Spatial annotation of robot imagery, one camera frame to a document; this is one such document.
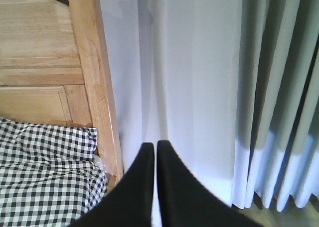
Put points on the wooden bed frame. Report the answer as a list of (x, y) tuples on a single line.
[(54, 69)]

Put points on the black white checkered bedding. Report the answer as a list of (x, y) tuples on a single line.
[(48, 174)]

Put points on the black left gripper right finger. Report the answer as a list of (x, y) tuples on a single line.
[(184, 201)]

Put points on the white curtain panel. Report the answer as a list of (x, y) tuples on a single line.
[(174, 67)]

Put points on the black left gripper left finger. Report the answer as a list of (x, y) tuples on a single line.
[(130, 203)]

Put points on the light blue pleated curtain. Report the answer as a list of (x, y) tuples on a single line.
[(277, 126)]

